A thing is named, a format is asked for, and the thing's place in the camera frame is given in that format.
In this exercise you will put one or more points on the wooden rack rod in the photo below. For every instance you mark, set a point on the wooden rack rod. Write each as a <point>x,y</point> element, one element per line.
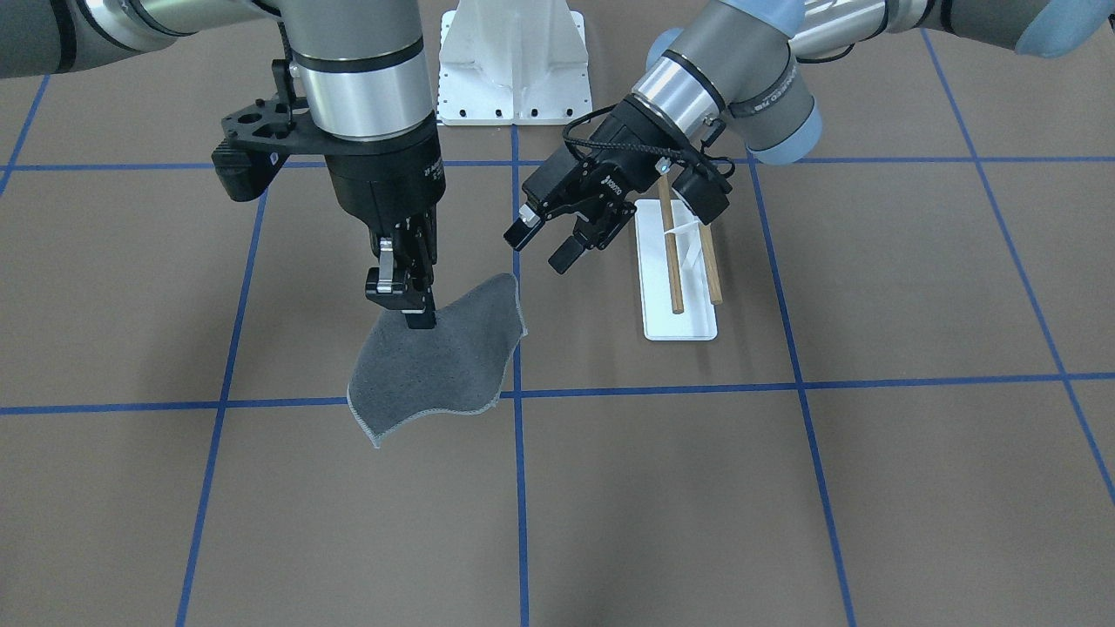
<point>712,266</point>
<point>673,274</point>

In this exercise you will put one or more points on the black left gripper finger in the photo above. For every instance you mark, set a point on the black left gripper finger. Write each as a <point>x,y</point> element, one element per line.
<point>532,215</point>
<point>589,234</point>

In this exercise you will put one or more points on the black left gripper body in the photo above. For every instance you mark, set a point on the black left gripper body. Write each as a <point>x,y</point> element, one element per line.
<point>629,148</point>

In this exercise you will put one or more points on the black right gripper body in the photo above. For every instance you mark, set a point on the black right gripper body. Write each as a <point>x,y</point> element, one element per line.
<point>383,185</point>

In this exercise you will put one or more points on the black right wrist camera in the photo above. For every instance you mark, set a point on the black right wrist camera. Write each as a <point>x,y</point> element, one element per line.
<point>259,139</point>

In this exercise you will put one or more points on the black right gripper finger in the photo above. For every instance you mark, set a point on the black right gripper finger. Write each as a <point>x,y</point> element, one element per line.
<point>387,284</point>
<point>419,246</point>

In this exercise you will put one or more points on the white towel rack base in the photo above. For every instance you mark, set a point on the white towel rack base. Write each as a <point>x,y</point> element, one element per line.
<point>698,320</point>

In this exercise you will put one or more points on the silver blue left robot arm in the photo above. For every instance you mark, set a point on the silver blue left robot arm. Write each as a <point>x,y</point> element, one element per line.
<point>737,67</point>

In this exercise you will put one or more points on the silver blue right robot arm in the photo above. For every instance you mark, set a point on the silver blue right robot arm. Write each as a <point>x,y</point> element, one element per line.
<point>350,85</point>

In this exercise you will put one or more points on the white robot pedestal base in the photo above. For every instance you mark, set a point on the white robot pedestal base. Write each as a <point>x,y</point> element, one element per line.
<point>512,63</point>

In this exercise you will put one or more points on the grey towel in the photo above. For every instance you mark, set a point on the grey towel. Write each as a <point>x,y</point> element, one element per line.
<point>456,368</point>

